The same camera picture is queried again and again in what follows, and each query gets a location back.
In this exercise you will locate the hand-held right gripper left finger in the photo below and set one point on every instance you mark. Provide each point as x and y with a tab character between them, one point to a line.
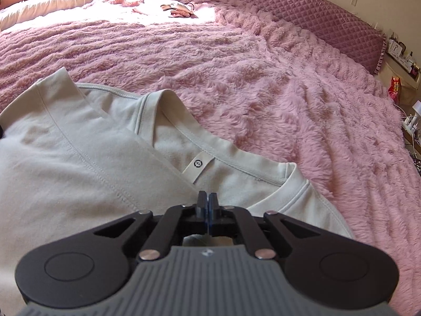
201	209

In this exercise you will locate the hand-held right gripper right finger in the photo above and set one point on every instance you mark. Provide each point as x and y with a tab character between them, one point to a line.
213	207

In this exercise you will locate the white printed sweatshirt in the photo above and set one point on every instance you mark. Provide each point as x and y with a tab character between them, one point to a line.
82	158

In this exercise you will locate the pink fluffy blanket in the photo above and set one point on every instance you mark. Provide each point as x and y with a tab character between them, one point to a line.
263	105

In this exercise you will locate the small pink white garment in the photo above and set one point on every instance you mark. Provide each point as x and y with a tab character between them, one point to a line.
177	8

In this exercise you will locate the purple quilted headboard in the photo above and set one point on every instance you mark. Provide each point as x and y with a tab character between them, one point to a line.
296	10

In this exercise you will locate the red snack bag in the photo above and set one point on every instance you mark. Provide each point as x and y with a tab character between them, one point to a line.
394	89

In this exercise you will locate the white table lamp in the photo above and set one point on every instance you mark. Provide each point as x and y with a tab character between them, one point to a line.
417	110

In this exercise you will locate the cream bedside shelf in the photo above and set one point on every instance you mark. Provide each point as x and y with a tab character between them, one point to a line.
403	59

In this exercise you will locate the white window seat cushion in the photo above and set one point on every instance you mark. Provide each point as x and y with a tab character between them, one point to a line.
39	10

